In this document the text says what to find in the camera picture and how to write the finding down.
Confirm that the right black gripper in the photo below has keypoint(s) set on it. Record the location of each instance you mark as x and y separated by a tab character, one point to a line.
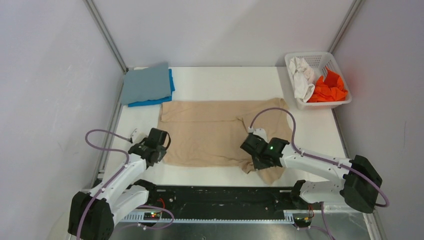
258	165

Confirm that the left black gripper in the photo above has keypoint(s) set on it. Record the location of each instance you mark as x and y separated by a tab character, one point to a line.
163	151

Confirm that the beige t-shirt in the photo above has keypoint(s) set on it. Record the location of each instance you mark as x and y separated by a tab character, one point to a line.
210	133

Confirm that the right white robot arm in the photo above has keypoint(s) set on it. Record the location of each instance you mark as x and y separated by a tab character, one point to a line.
352	181

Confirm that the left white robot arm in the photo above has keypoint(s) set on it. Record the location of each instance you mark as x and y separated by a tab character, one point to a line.
109	195

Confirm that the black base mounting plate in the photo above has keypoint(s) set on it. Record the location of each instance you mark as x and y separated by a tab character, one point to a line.
224	203

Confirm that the folded grey t-shirt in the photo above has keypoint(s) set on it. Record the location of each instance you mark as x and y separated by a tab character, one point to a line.
149	86

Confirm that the left controller board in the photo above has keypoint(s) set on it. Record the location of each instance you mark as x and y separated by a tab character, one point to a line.
152	216

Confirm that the controller board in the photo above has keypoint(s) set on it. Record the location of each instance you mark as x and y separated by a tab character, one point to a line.
152	216
302	222

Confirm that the right controller board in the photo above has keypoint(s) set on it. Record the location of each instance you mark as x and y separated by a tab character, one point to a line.
302	222

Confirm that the white crumpled t-shirt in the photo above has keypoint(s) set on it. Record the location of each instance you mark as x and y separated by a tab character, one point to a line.
303	78

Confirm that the white plastic laundry basket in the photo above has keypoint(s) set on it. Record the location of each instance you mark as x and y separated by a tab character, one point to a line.
316	80

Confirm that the orange crumpled t-shirt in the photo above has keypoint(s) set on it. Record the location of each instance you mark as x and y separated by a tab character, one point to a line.
329	89

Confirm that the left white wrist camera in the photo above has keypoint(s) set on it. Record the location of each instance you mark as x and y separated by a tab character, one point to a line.
136	136

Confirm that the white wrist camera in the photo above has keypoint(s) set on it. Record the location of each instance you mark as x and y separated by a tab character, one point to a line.
136	136
260	132

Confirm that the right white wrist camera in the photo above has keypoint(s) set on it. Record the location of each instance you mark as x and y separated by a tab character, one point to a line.
260	132

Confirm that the aluminium frame rail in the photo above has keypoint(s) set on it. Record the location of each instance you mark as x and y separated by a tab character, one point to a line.
136	217

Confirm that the left corner aluminium post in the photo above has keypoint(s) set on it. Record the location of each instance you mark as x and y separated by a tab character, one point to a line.
104	31

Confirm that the corner aluminium post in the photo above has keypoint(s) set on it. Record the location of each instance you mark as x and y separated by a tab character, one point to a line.
349	18
104	31

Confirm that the right corner aluminium post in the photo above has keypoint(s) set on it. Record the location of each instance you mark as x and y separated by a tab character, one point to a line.
349	18

